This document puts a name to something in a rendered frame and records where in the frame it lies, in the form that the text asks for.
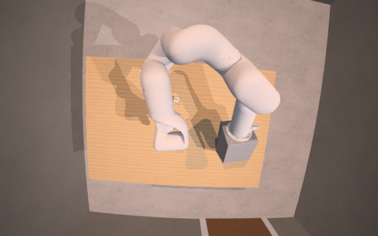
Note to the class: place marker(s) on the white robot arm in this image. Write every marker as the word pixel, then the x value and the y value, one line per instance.
pixel 253 92

